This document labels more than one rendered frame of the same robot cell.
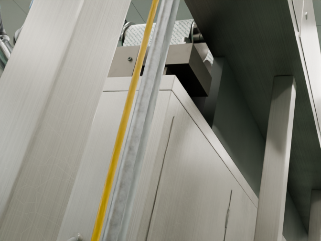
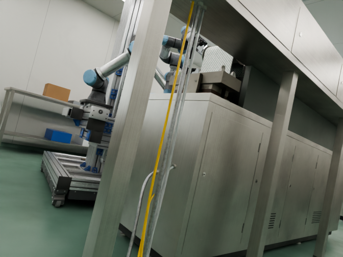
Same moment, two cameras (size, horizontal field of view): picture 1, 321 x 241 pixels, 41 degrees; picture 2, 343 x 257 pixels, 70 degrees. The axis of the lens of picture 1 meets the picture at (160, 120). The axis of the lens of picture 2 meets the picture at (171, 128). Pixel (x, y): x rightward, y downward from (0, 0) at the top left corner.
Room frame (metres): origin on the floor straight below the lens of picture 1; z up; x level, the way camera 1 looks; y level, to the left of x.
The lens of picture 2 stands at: (-0.30, -0.26, 0.63)
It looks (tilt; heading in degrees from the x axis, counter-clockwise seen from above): 3 degrees up; 20
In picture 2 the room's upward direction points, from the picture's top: 13 degrees clockwise
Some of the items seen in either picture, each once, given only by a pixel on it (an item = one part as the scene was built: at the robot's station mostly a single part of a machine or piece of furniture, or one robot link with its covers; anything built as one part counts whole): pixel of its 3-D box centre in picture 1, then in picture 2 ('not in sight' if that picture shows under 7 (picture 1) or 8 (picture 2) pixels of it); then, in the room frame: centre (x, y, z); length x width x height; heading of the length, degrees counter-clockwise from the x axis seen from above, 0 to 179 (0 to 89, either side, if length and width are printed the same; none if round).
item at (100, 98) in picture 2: not in sight; (97, 97); (1.39, 1.05, 0.87); 0.15 x 0.15 x 0.10
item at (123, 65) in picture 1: (119, 65); (192, 83); (0.95, 0.13, 0.96); 0.10 x 0.03 x 0.11; 61
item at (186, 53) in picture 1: (133, 73); (202, 83); (1.04, 0.10, 1.00); 0.40 x 0.16 x 0.06; 61
